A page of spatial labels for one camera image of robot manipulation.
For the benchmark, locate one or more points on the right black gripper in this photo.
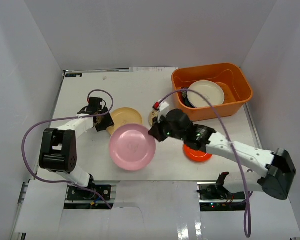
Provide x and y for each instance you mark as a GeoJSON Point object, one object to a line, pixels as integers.
{"type": "Point", "coordinates": [156, 131]}

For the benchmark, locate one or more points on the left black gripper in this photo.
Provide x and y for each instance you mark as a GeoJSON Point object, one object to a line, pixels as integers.
{"type": "Point", "coordinates": [104, 121]}

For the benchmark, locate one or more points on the small beige patterned plate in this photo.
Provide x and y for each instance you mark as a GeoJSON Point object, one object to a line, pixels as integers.
{"type": "Point", "coordinates": [153, 114]}

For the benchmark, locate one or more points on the yellow round plate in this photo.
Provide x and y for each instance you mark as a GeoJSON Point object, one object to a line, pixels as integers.
{"type": "Point", "coordinates": [123, 116]}

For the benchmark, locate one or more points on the pink round plate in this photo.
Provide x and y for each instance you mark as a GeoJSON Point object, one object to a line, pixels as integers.
{"type": "Point", "coordinates": [131, 148]}

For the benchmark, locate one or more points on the small orange round plate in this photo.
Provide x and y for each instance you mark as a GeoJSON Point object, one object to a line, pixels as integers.
{"type": "Point", "coordinates": [196, 155]}

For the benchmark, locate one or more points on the black floral square plate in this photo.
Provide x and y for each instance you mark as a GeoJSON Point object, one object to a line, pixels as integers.
{"type": "Point", "coordinates": [184, 92]}

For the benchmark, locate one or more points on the cream round plate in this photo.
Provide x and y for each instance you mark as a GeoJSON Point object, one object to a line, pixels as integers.
{"type": "Point", "coordinates": [210, 90]}

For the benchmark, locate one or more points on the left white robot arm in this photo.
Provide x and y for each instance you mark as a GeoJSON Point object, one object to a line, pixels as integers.
{"type": "Point", "coordinates": [58, 153]}

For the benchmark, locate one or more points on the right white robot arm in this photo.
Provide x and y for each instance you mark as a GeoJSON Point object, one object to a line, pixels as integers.
{"type": "Point", "coordinates": [271, 172]}

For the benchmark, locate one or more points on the orange plastic bin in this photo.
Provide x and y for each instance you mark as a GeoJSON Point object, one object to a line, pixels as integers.
{"type": "Point", "coordinates": [229, 77]}

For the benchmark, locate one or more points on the black label sticker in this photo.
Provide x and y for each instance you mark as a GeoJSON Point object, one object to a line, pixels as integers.
{"type": "Point", "coordinates": [73, 75]}

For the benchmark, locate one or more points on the white paper sheet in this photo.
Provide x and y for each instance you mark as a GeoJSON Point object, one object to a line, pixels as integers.
{"type": "Point", "coordinates": [152, 69]}

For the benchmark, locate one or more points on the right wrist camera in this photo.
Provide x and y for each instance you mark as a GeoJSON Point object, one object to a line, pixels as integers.
{"type": "Point", "coordinates": [161, 108]}

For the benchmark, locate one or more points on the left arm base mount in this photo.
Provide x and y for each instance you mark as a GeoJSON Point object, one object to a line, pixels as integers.
{"type": "Point", "coordinates": [77, 194]}

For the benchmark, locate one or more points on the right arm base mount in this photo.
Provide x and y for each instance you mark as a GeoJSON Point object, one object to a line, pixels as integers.
{"type": "Point", "coordinates": [213, 197]}

